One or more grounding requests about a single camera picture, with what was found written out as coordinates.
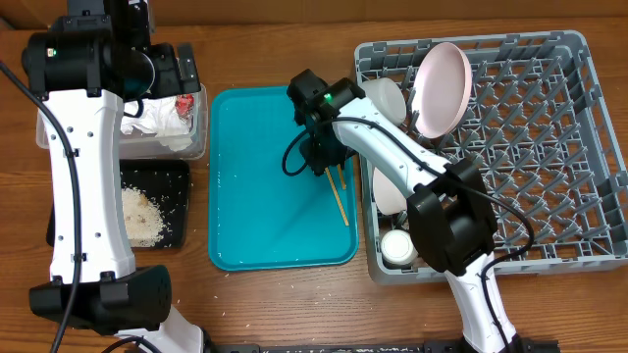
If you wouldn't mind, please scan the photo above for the red wrapper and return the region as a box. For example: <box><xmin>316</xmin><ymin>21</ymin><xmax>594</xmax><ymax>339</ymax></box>
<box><xmin>175</xmin><ymin>94</ymin><xmax>195</xmax><ymax>120</ymax></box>

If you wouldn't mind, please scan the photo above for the wooden chopstick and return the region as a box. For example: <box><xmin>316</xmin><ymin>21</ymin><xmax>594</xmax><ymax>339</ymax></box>
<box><xmin>325</xmin><ymin>168</ymin><xmax>349</xmax><ymax>227</ymax></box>
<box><xmin>337</xmin><ymin>164</ymin><xmax>346</xmax><ymax>190</ymax></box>

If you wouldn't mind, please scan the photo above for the white napkin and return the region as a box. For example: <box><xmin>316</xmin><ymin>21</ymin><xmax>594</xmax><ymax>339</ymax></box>
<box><xmin>121</xmin><ymin>96</ymin><xmax>193</xmax><ymax>151</ymax></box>

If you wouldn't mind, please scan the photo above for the grey bowl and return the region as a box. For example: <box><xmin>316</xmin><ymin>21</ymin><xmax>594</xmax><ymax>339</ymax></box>
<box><xmin>360</xmin><ymin>77</ymin><xmax>406</xmax><ymax>126</ymax></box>

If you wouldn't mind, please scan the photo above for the small pink plate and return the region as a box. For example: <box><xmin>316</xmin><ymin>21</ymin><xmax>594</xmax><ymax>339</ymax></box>
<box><xmin>372</xmin><ymin>168</ymin><xmax>407</xmax><ymax>216</ymax></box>

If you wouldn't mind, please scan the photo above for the small white cup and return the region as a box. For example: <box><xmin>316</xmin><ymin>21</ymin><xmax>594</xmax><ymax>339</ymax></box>
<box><xmin>380</xmin><ymin>229</ymin><xmax>418</xmax><ymax>268</ymax></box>

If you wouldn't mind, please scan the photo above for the large white plate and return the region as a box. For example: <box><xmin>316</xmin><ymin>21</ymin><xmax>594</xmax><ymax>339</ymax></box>
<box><xmin>410</xmin><ymin>42</ymin><xmax>472</xmax><ymax>138</ymax></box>

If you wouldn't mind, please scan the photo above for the white rice pile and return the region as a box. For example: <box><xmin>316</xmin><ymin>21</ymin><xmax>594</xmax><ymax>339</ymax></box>
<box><xmin>122</xmin><ymin>188</ymin><xmax>165</xmax><ymax>248</ymax></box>

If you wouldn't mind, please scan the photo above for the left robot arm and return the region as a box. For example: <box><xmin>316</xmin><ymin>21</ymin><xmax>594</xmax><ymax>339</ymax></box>
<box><xmin>22</xmin><ymin>0</ymin><xmax>211</xmax><ymax>352</ymax></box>

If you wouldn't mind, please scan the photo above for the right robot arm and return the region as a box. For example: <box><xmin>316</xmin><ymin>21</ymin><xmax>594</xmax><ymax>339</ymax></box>
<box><xmin>287</xmin><ymin>70</ymin><xmax>518</xmax><ymax>352</ymax></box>

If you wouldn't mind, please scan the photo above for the clear plastic waste bin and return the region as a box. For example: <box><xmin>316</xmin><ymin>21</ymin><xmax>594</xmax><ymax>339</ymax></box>
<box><xmin>35</xmin><ymin>82</ymin><xmax>209</xmax><ymax>162</ymax></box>

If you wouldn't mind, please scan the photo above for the black food waste tray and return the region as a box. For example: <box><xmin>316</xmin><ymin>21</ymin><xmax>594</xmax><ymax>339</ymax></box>
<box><xmin>45</xmin><ymin>158</ymin><xmax>191</xmax><ymax>249</ymax></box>

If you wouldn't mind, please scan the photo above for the grey dishwasher rack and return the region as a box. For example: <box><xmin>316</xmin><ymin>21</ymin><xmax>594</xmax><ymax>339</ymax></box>
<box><xmin>349</xmin><ymin>29</ymin><xmax>628</xmax><ymax>286</ymax></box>

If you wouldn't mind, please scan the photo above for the teal serving tray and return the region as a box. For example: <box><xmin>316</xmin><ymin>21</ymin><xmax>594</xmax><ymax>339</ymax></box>
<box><xmin>208</xmin><ymin>86</ymin><xmax>359</xmax><ymax>272</ymax></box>

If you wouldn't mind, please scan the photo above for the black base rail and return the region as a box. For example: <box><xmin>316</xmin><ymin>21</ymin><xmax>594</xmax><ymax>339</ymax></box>
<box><xmin>125</xmin><ymin>335</ymin><xmax>560</xmax><ymax>353</ymax></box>

